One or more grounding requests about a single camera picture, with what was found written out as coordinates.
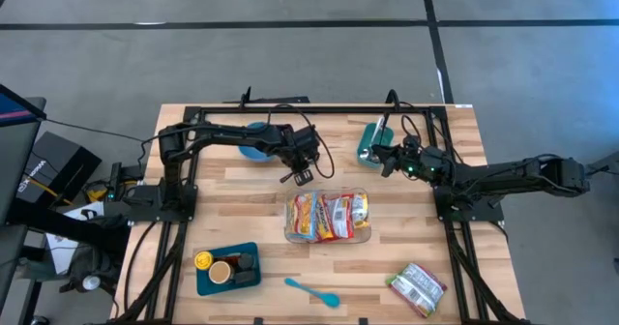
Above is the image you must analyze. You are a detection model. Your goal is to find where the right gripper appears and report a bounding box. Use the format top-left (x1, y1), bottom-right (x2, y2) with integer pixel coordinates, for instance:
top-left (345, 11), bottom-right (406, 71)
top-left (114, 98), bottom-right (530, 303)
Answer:
top-left (370, 133), bottom-right (454, 187)

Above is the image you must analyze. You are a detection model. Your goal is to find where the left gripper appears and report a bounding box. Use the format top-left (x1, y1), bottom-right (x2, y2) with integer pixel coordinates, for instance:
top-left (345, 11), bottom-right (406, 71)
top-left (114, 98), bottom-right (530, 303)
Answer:
top-left (278, 125), bottom-right (323, 187)

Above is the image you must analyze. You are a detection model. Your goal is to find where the yellow chicken ramen packet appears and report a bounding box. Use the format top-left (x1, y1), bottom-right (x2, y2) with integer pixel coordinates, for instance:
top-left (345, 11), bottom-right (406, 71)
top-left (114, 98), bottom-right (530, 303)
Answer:
top-left (351, 192), bottom-right (371, 229)

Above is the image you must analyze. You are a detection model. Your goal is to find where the blue ramen packet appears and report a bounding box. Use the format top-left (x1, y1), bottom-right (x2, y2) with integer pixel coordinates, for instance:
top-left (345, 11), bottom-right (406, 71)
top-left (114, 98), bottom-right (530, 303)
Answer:
top-left (285, 192), bottom-right (318, 243)

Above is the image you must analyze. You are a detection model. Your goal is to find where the red Maruchan ramen packet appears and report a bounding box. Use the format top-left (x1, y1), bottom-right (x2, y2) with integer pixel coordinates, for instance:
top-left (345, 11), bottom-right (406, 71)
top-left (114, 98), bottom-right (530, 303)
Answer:
top-left (313, 193), bottom-right (336, 243)
top-left (328, 193), bottom-right (357, 240)

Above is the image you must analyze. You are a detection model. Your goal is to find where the clear plastic bin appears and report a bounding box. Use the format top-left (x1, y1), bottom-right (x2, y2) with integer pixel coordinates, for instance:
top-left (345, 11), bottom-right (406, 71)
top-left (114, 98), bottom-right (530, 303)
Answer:
top-left (283, 187), bottom-right (372, 246)

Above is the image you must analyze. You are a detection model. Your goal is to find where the black-lid spice jar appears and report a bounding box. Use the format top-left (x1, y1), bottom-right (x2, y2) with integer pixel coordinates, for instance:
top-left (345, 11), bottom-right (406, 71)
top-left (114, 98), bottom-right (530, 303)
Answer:
top-left (236, 251), bottom-right (256, 272)

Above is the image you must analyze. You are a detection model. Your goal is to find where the silver green snack packet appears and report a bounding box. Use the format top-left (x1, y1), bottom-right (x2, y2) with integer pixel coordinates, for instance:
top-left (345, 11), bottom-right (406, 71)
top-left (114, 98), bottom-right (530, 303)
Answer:
top-left (385, 261), bottom-right (449, 319)

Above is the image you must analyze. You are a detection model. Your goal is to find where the teal lid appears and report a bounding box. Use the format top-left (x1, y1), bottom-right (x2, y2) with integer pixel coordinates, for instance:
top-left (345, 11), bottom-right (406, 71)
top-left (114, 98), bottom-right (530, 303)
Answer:
top-left (283, 277), bottom-right (341, 310)

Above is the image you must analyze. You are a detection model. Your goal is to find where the yellow-lid jar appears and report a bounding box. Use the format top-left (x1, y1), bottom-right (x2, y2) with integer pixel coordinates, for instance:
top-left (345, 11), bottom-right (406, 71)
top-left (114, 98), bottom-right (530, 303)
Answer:
top-left (193, 250), bottom-right (216, 271)

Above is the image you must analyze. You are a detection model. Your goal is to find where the teal plastic basket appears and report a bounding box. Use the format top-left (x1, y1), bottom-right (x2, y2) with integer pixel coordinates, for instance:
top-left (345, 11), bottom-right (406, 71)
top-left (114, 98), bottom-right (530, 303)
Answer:
top-left (356, 121), bottom-right (396, 169)

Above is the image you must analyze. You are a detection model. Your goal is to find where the blue bowl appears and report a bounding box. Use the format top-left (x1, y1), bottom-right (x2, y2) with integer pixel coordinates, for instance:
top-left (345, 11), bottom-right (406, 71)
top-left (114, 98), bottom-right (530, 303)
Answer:
top-left (239, 121), bottom-right (278, 163)

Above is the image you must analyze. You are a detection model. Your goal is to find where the teal rectangular tray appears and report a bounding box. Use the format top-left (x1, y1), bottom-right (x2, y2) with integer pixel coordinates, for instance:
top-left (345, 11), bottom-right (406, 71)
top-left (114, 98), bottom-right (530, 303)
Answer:
top-left (195, 241), bottom-right (263, 297)

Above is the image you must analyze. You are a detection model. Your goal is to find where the dark green backpack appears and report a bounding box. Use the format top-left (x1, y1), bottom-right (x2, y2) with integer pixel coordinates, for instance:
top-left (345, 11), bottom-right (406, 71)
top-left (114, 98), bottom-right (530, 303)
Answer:
top-left (18, 245), bottom-right (120, 295)

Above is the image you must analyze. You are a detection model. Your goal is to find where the black computer case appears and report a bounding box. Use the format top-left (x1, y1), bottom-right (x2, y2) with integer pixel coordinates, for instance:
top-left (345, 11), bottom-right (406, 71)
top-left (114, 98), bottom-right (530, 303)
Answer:
top-left (18, 131), bottom-right (103, 208)

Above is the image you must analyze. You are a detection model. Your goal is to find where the white paper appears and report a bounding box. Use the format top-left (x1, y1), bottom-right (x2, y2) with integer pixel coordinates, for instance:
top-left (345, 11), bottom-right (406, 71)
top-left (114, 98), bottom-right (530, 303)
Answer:
top-left (44, 201), bottom-right (106, 276)

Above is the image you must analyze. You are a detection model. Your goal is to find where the computer monitor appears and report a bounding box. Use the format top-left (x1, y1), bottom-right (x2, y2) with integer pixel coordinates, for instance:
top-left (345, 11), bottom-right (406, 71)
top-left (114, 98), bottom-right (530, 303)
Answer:
top-left (0, 83), bottom-right (48, 227)

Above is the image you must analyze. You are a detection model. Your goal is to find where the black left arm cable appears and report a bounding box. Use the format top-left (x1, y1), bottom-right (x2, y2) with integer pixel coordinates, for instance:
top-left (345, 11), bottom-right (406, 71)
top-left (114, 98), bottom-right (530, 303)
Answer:
top-left (267, 103), bottom-right (336, 180)

